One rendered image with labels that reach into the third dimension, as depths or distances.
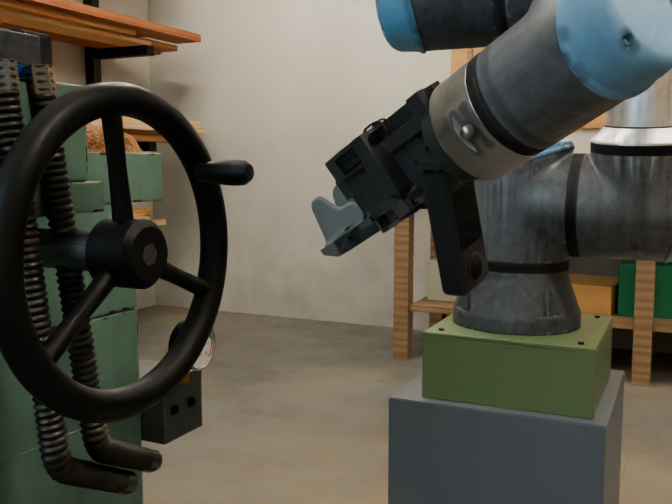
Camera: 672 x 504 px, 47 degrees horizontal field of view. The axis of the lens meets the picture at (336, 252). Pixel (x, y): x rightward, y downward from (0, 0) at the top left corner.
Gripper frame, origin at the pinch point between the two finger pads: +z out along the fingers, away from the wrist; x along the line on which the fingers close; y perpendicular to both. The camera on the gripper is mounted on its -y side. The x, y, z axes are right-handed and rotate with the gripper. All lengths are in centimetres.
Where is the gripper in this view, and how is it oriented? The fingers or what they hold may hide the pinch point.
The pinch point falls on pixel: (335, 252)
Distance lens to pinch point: 77.0
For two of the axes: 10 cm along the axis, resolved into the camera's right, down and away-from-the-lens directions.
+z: -5.8, 3.9, 7.1
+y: -5.7, -8.2, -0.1
